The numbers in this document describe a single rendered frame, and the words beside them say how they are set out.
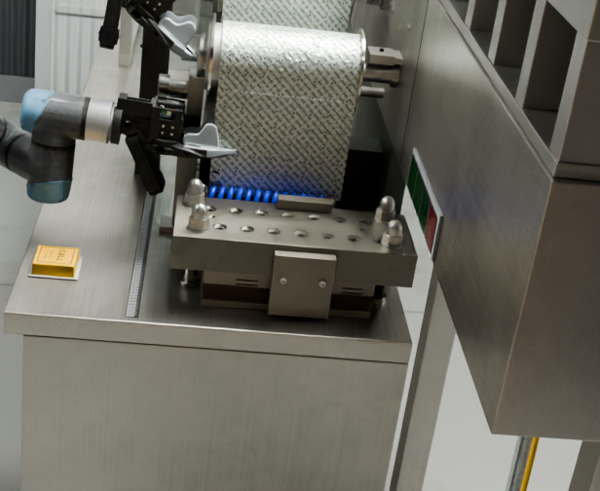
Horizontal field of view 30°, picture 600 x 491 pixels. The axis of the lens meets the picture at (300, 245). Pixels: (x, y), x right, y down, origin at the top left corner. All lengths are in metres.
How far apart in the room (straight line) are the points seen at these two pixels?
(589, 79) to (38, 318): 1.04
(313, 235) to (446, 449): 1.44
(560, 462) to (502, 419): 2.04
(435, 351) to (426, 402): 0.13
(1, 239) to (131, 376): 2.22
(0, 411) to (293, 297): 1.48
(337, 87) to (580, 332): 0.86
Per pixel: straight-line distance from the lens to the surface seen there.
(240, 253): 1.82
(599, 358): 1.23
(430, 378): 2.38
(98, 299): 1.88
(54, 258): 1.95
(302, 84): 1.92
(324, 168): 1.98
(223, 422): 1.92
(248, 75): 1.91
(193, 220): 1.82
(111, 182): 2.30
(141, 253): 2.03
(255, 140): 1.95
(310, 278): 1.83
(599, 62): 1.10
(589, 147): 1.12
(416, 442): 2.47
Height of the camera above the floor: 1.83
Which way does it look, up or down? 26 degrees down
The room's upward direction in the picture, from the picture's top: 8 degrees clockwise
